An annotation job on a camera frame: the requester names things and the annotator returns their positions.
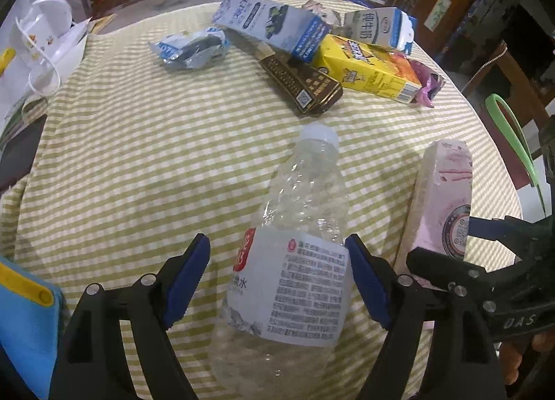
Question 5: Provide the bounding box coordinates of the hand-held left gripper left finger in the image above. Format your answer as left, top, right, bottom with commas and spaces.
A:
49, 233, 212, 400

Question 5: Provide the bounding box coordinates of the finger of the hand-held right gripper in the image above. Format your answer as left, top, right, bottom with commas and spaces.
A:
469, 214, 551, 253
407, 247, 519, 302

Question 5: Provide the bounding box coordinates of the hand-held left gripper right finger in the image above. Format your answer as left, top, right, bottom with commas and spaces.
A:
344, 233, 508, 400

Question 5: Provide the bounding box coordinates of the pink carton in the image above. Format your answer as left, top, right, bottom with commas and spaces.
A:
392, 140, 473, 331

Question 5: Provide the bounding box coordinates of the red bin with green rim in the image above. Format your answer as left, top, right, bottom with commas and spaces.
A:
485, 94, 547, 214

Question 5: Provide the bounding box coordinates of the clear plastic water bottle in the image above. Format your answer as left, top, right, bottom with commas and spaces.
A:
207, 125, 353, 400

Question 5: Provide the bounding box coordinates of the pink foil wrapper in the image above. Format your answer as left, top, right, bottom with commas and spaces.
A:
403, 51, 446, 109

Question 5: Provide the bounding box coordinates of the small white milk carton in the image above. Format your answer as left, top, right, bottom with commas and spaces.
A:
332, 7, 418, 56

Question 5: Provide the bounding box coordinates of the large blue white milk carton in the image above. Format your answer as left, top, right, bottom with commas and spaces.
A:
212, 0, 332, 63

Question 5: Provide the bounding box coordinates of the person's right hand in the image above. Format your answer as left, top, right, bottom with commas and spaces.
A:
498, 332, 555, 386

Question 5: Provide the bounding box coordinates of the carved wooden chair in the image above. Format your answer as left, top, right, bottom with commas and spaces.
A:
460, 40, 555, 132

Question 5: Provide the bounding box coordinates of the blue case with yellow strip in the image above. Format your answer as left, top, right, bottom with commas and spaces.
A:
0, 257, 63, 400

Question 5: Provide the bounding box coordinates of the yellow carton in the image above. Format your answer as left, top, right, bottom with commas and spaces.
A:
313, 34, 422, 103

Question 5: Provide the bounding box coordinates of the brown box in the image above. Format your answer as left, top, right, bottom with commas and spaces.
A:
259, 51, 343, 117

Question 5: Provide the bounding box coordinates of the crumpled blue white wrapper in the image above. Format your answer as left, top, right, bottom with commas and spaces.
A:
148, 27, 230, 73

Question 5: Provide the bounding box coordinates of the small yellow plastic piece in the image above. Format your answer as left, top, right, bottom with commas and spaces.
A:
0, 49, 17, 76

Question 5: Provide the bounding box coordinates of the clear plastic cup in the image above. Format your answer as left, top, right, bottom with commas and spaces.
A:
15, 0, 74, 95

